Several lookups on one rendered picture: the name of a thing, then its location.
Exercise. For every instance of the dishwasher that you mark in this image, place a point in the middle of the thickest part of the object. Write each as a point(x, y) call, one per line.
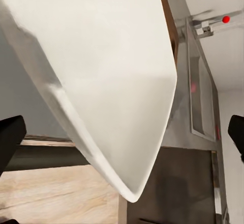
point(29, 157)

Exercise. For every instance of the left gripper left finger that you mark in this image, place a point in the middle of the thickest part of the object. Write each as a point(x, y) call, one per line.
point(12, 133)

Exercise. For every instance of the cutting board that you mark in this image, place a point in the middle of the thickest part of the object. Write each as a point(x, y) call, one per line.
point(172, 32)

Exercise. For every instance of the drop in sink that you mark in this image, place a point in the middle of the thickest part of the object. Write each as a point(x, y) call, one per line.
point(200, 91)

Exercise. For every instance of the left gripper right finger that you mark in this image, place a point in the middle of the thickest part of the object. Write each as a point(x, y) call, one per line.
point(236, 132)

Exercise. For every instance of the bowl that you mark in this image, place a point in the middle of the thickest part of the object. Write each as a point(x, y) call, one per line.
point(106, 70)

